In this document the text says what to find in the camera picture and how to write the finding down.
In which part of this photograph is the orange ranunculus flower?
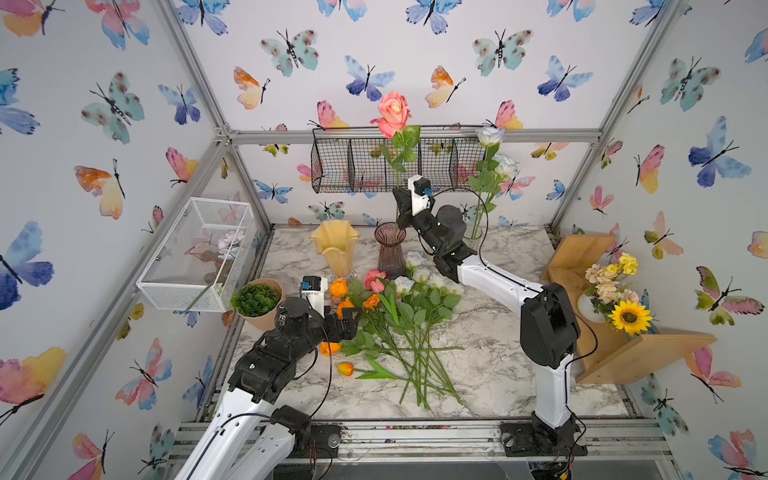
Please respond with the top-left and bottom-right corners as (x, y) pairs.
(318, 342), (342, 357)

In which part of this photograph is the wooden corner shelf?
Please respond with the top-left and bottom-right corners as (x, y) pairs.
(542, 234), (716, 385)

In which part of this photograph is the yellow ruffled vase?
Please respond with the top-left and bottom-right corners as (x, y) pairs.
(309, 220), (361, 277)

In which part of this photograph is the pink rose pair stem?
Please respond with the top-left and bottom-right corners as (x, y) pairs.
(363, 269), (387, 294)

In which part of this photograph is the potted green succulent plant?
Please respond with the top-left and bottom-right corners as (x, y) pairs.
(230, 278), (284, 331)

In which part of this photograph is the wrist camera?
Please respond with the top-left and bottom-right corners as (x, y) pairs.
(408, 175), (434, 217)
(300, 275), (328, 316)

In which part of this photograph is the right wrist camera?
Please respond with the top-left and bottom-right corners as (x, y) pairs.
(408, 175), (434, 217)

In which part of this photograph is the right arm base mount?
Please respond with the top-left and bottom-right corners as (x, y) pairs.
(500, 414), (588, 457)

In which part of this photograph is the white roses bunch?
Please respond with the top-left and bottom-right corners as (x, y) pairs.
(394, 251), (464, 296)

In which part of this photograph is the purple glass vase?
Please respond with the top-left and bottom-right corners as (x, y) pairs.
(374, 222), (407, 280)

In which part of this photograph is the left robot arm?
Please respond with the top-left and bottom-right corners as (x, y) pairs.
(175, 297), (362, 479)

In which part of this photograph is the pink rose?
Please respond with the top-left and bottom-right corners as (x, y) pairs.
(371, 92), (421, 187)

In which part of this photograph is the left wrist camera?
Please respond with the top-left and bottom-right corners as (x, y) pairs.
(300, 275), (328, 316)

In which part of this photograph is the black wire wall basket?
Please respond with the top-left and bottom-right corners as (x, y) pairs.
(310, 126), (485, 194)

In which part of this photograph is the clear glass vase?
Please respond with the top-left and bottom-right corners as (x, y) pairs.
(463, 206), (487, 251)

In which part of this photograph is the orange tulip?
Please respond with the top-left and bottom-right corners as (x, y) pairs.
(337, 361), (401, 380)

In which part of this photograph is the white mesh wall basket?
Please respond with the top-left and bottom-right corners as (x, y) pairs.
(136, 197), (255, 313)

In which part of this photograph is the sunflower bouquet in vase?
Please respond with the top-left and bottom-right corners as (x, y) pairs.
(577, 253), (654, 337)

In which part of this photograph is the orange rose flower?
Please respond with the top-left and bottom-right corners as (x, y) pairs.
(329, 278), (349, 299)

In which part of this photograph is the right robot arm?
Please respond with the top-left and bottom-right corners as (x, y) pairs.
(393, 176), (581, 431)

